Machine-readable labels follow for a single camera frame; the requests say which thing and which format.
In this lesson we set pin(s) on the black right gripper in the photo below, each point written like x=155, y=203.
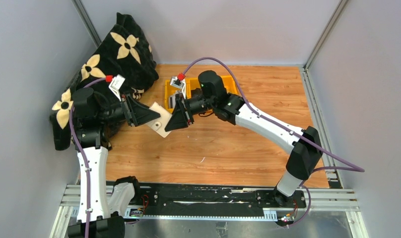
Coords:
x=187, y=109

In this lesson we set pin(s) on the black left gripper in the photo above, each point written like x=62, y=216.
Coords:
x=129, y=111

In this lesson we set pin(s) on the beige leather card holder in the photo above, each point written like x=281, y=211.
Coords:
x=158, y=125

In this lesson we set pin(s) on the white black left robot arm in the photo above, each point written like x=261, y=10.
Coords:
x=100, y=216

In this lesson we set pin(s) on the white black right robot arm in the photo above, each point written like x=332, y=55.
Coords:
x=300, y=144

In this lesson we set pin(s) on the yellow bin left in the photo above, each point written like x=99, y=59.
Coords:
x=170, y=96

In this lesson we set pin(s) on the yellow bin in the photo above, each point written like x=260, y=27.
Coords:
x=193, y=87
x=229, y=84
x=170, y=96

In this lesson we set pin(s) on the yellow bin middle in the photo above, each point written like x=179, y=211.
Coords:
x=193, y=87

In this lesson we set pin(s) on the black floral plush blanket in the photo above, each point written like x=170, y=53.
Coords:
x=125, y=51

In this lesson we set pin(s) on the yellow bin right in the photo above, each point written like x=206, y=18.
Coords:
x=229, y=84

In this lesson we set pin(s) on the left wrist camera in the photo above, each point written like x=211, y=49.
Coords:
x=115, y=83

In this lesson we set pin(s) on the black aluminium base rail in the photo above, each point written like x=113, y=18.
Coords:
x=234, y=203

